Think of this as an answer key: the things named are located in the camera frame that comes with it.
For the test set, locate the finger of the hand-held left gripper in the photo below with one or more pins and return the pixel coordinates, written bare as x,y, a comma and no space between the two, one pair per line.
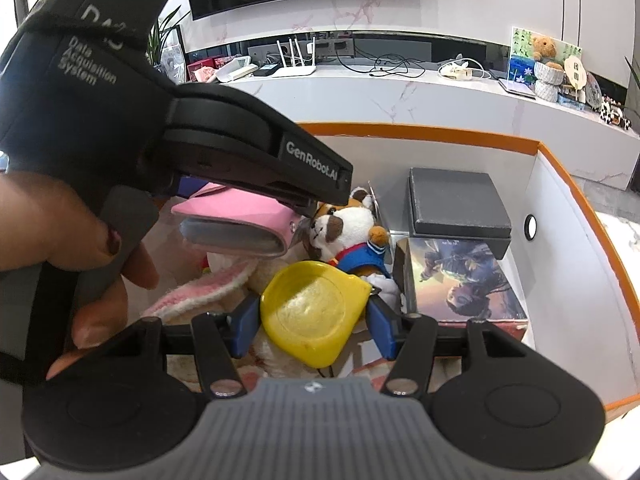
295,202

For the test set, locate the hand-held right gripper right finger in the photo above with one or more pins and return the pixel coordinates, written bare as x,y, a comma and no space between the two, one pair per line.
384,330

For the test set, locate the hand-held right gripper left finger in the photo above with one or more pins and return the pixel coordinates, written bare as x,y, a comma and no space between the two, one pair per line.
244,327

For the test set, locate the red panda plush toy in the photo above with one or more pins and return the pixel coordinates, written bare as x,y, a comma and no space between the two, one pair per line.
345,225

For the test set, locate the pink card wallet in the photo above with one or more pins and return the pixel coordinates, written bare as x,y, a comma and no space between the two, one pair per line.
240,210

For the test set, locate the white pink crochet bunny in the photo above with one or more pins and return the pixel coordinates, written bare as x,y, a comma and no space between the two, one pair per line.
200,290

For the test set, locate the yellow tape measure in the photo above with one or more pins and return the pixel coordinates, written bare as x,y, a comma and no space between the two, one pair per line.
310,310

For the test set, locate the illustrated book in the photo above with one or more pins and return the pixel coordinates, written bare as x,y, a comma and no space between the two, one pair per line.
465,285

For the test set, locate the dark grey gift box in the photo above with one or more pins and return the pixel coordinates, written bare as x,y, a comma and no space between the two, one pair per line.
455,200

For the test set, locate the orange cardboard box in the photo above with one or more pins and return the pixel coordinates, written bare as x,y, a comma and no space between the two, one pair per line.
570,260

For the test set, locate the person's left hand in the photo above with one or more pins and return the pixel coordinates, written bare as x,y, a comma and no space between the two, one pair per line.
50,220

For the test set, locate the black framed picture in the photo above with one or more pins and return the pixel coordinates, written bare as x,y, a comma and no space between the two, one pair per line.
175,60

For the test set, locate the green plant in glass vase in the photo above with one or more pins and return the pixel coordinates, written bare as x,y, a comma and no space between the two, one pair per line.
167,22

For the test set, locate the pink box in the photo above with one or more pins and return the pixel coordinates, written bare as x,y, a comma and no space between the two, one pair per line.
200,72

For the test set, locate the white router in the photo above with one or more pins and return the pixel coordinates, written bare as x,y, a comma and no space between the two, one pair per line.
295,71

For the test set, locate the white open case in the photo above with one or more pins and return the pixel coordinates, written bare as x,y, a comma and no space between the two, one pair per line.
235,70

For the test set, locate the white charger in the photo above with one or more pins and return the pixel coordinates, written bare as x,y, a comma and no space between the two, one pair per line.
457,71

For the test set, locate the flower painting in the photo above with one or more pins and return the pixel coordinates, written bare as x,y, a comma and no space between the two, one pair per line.
520,60

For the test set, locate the small brown teddy bear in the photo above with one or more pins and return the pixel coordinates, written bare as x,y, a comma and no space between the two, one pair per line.
543,47

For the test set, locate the round paper fan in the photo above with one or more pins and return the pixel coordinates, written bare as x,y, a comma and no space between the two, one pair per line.
576,72

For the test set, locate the black white cow figure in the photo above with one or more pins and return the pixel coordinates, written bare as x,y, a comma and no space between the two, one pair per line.
615,112

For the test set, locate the decorative plate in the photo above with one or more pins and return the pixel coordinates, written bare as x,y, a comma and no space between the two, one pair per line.
594,90

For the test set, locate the potted green plant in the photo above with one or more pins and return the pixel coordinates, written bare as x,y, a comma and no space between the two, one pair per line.
636,75

